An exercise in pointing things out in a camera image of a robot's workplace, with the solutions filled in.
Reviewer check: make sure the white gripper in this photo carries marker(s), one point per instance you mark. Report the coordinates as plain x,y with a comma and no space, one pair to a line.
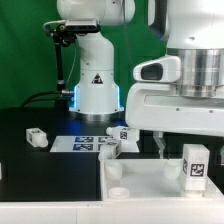
157,108

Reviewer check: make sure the white square table top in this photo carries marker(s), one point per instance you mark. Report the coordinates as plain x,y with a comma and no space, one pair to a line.
145,179

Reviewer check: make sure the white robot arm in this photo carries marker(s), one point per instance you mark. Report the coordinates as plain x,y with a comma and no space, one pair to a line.
180,92

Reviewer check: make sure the white L-shaped fence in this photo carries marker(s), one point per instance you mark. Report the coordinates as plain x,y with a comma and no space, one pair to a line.
24,207

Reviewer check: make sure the white sheet with tags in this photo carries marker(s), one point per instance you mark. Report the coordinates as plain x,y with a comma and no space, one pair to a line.
79,143

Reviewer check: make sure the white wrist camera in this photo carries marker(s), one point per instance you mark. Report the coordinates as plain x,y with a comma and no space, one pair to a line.
166,69

